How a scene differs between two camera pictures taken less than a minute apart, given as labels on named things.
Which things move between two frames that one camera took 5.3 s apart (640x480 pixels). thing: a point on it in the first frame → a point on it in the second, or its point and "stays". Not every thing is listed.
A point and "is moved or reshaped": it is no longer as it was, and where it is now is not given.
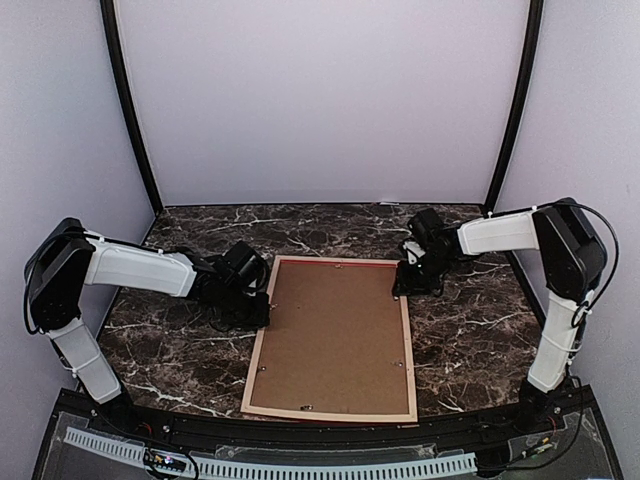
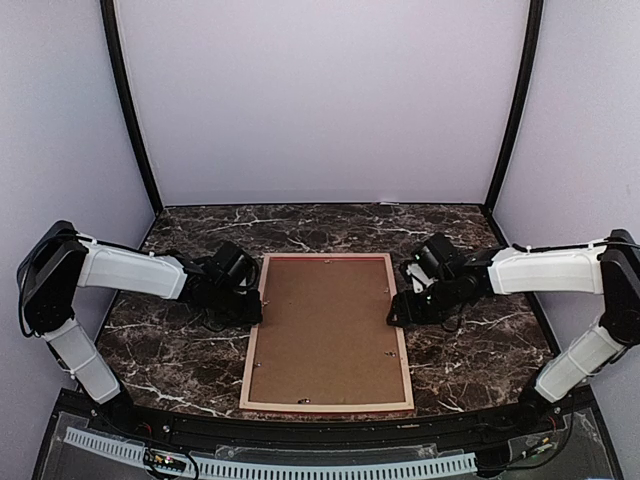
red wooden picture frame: [335, 348] is moved or reshaped
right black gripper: [408, 286] → [408, 312]
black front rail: [252, 433] stays
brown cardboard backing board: [334, 340] stays
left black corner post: [120, 63] stays
